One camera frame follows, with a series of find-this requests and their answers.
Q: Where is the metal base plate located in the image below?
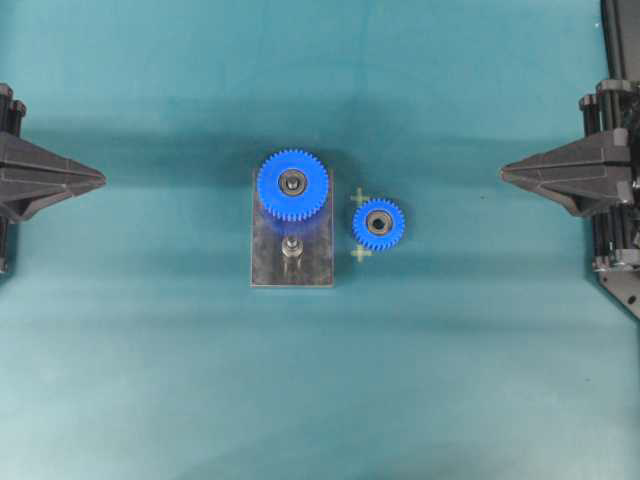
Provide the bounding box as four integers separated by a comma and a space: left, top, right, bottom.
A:
250, 190, 334, 288

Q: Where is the large blue gear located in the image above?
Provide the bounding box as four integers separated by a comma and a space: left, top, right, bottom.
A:
256, 149, 330, 222

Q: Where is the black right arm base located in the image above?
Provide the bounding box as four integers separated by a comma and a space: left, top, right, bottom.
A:
598, 1, 639, 317

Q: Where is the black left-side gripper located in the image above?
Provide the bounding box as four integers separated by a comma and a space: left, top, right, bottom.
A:
0, 83, 107, 274

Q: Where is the small blue gear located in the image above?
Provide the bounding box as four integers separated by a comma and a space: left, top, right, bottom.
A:
352, 198, 405, 251

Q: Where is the steel shaft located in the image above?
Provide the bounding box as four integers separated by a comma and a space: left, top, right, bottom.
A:
281, 236, 304, 274

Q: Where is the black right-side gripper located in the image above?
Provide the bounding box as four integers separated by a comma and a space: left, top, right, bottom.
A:
500, 79, 639, 272

